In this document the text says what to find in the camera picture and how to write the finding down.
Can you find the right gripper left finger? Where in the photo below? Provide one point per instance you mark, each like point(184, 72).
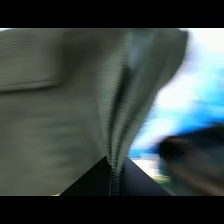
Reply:
point(93, 181)

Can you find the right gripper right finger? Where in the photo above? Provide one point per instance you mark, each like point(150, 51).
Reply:
point(140, 183)

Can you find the olive green garment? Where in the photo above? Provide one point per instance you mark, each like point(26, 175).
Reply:
point(66, 116)

